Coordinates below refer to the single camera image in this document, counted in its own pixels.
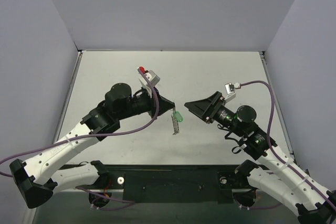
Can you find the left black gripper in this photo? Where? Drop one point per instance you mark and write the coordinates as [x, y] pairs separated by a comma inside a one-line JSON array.
[[155, 103]]

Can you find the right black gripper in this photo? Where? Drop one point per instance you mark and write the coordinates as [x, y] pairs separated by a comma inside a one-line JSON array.
[[211, 107]]

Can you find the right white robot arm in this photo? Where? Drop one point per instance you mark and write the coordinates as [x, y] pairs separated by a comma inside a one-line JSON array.
[[270, 169]]

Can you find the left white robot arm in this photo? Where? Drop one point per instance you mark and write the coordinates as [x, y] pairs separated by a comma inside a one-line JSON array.
[[40, 177]]

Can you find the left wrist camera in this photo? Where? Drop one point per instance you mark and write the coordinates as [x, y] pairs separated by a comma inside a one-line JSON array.
[[151, 76]]

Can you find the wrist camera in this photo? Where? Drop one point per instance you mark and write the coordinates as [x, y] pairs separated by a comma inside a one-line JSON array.
[[151, 76], [231, 90]]

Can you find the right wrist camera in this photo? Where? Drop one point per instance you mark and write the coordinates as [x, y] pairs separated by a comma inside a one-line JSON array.
[[231, 90]]

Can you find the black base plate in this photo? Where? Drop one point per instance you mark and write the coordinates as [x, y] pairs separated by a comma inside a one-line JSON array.
[[177, 183]]

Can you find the aluminium table frame rail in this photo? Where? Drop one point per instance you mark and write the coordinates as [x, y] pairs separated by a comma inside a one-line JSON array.
[[29, 213]]

